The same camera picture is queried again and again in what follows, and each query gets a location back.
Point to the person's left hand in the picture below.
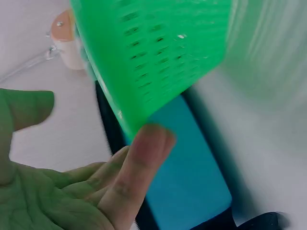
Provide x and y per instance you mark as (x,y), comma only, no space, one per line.
(60,203)

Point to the person's left thumb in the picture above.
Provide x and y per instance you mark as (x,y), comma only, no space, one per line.
(31,107)

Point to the blue flat board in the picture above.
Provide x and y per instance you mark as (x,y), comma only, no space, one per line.
(187,163)

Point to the clear thin rod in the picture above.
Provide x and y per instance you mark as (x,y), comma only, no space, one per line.
(31,61)

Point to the black flat case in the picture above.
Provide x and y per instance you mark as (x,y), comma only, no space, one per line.
(108,119)

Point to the white container with orange top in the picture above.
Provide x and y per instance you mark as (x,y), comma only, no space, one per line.
(69,52)

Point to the green perforated plastic basket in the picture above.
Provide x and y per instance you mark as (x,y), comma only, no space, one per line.
(108,48)

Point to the translucent ribbed container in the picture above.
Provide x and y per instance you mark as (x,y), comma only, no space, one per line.
(263,60)

